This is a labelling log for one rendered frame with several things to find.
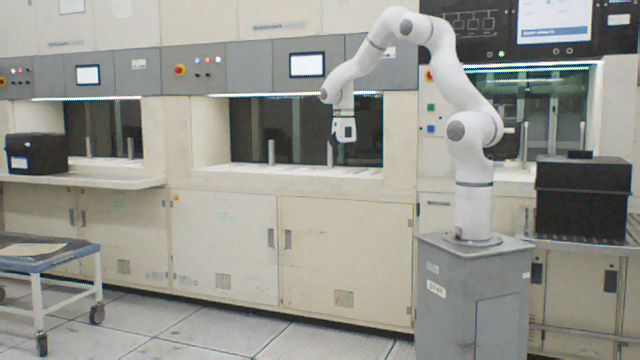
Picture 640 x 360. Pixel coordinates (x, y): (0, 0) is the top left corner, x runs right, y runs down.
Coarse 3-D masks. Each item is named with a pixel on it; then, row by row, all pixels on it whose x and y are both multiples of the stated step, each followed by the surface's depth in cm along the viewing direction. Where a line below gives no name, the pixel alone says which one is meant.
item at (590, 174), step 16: (544, 160) 172; (560, 160) 171; (576, 160) 171; (592, 160) 170; (608, 160) 170; (624, 160) 170; (544, 176) 169; (560, 176) 168; (576, 176) 166; (592, 176) 164; (608, 176) 162; (624, 176) 160; (592, 192) 164; (608, 192) 162; (624, 192) 161
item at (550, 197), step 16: (544, 192) 170; (560, 192) 169; (576, 192) 167; (544, 208) 171; (560, 208) 169; (576, 208) 167; (592, 208) 165; (608, 208) 163; (624, 208) 162; (544, 224) 172; (560, 224) 170; (576, 224) 168; (592, 224) 166; (608, 224) 164; (624, 224) 162
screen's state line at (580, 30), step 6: (522, 30) 215; (528, 30) 214; (534, 30) 213; (540, 30) 212; (546, 30) 211; (552, 30) 210; (558, 30) 210; (564, 30) 209; (570, 30) 208; (576, 30) 207; (582, 30) 206; (522, 36) 215; (528, 36) 214; (534, 36) 213; (540, 36) 212; (546, 36) 212
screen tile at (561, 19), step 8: (560, 0) 208; (568, 0) 207; (576, 0) 206; (560, 8) 208; (584, 8) 205; (560, 16) 209; (568, 16) 208; (576, 16) 206; (584, 16) 205; (560, 24) 209
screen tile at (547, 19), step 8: (528, 0) 213; (536, 0) 211; (544, 0) 210; (552, 0) 209; (528, 8) 213; (536, 8) 212; (544, 8) 211; (552, 8) 210; (528, 16) 213; (536, 16) 212; (544, 16) 211; (552, 16) 210; (528, 24) 214; (536, 24) 213; (544, 24) 211; (552, 24) 210
